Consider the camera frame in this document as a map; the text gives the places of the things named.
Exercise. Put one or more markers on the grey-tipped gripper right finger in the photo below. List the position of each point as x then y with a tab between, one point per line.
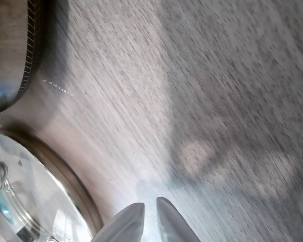
171	224

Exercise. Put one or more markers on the grey-tipped gripper left finger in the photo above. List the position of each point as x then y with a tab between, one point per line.
128	224

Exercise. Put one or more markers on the small black triangular chip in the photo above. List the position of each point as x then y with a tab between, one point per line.
20	162

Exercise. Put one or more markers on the stainless steel saucepan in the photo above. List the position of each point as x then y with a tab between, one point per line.
7	50

